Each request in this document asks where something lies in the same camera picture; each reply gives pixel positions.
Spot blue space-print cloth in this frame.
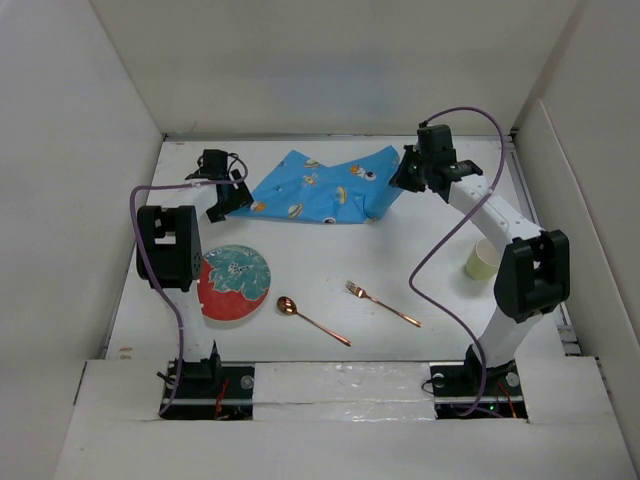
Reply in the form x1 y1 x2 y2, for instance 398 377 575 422
231 146 402 224

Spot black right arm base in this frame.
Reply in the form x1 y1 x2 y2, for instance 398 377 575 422
421 348 528 420

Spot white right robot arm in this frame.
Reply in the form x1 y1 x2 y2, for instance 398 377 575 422
390 125 570 394

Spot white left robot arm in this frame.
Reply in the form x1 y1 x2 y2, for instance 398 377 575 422
129 149 253 363

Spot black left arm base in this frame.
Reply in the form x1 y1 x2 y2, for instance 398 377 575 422
157 349 255 421

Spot red and teal plate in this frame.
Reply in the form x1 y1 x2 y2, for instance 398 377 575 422
197 244 271 322

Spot pale yellow paper cup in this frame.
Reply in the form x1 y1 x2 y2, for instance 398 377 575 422
465 239 501 281

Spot copper spoon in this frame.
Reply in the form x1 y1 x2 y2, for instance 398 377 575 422
276 295 352 348

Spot copper fork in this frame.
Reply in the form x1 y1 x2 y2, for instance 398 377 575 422
345 280 422 328

